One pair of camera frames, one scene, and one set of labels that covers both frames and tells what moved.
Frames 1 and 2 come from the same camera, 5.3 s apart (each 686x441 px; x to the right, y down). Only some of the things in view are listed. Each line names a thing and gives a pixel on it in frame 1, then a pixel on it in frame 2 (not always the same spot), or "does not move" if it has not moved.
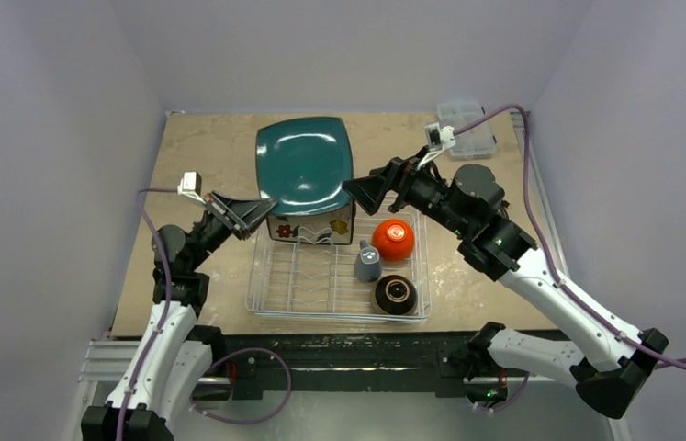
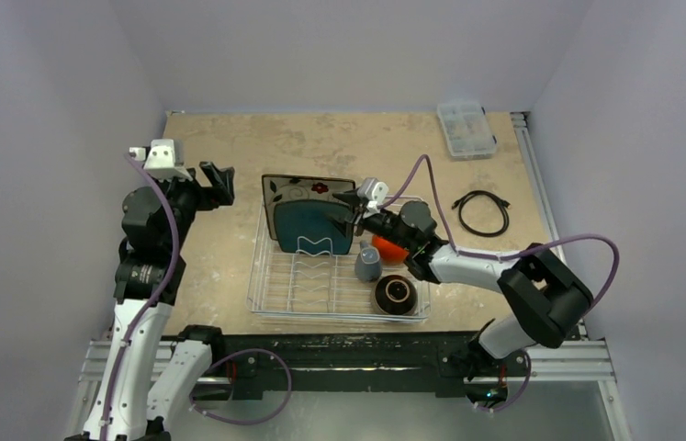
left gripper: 241,213 → 208,197
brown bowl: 396,295 does not move
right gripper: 399,186 → 358,215
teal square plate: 302,163 → 313,227
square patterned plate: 331,227 → 284,188
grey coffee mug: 367,266 does not move
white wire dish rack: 318,280 does not move
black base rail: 256,357 does not move
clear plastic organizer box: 478,142 does not move
